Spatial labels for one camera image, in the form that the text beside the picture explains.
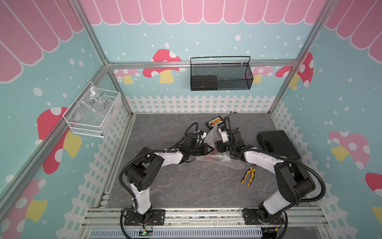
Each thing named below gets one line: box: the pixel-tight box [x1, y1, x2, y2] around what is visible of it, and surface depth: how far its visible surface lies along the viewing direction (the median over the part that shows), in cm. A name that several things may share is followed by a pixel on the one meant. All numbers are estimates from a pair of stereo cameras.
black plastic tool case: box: [256, 129, 301, 160], surface depth 99 cm
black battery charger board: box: [205, 115, 224, 130], surface depth 115 cm
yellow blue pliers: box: [240, 163, 257, 188], surface depth 89 cm
